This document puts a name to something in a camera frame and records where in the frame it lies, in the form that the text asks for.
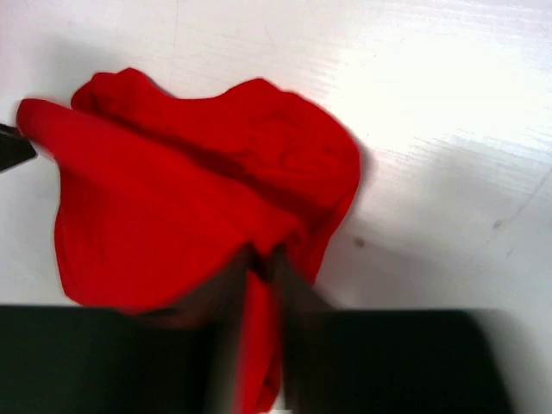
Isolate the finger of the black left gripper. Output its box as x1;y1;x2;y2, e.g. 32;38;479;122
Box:
0;124;37;173

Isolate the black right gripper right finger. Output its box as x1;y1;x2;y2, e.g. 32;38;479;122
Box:
271;249;514;413

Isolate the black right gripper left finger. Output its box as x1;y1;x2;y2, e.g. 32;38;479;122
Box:
1;248;253;413

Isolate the red t-shirt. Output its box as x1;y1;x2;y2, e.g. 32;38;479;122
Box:
16;66;362;414

